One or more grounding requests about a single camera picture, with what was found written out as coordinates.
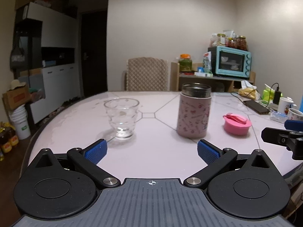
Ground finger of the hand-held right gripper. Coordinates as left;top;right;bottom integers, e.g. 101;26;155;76
285;120;303;131
261;127;303;160

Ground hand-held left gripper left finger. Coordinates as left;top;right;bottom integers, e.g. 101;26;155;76
28;139;122;190

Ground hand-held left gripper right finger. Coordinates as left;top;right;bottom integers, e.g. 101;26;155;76
183;139;276;188

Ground pink printed thermos bottle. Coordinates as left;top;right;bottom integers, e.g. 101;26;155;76
176;83;212;139

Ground clear dimpled glass cup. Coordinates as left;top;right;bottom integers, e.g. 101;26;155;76
104;98;140;139

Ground pink bottle cap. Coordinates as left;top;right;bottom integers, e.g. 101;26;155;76
223;113;252;136

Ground wide white floral mug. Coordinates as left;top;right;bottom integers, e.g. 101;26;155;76
287;108;303;124

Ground blue and white packet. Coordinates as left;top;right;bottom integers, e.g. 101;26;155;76
270;111;288;123

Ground tall white printed mug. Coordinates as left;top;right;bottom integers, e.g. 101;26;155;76
277;97;297;115

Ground black smartphone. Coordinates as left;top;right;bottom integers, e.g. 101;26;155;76
243;100;270;114

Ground green tissue pack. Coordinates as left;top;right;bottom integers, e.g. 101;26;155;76
262;84;276;103

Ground yellow tissue pack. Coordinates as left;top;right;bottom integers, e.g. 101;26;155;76
239;80;261;100

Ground row of shoes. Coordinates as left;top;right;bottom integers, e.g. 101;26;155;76
48;96;81;119

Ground stack of white buckets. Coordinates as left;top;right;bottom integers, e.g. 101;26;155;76
9;105;32;140

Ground wooden shelf unit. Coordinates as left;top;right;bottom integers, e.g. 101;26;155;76
170;62;256;93

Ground white and red carton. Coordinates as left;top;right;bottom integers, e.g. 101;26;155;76
202;53;212;73

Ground teal toaster oven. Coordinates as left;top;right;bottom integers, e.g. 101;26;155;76
208;46;252;79

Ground cooking oil bottles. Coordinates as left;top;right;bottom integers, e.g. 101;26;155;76
0;122;20;162

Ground green jar with orange lid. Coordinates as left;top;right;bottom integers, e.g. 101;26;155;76
179;54;193;72

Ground beige quilted chair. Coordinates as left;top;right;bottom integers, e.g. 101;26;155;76
125;57;170;91

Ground open brown cardboard box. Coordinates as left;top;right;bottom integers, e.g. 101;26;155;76
2;85;32;110

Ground tall jar of red contents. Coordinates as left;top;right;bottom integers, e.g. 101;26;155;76
237;36;248;51

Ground dark door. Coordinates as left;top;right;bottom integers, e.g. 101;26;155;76
79;11;108;98

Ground beige hat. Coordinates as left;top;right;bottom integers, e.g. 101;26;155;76
11;80;27;91

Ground clear bag of snacks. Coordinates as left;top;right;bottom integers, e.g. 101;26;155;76
209;34;219;48

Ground glass jar with yellow lid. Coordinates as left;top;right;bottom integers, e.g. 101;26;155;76
216;33;226;47

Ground grey hanging bag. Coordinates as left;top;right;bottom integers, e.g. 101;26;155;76
10;47;25;70

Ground white and black cabinet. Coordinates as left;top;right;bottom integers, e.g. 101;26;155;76
14;2;79;124

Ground dark cardboard box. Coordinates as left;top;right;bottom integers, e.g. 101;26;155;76
51;0;78;19

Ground black charging cable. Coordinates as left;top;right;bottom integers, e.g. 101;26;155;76
231;83;280;105

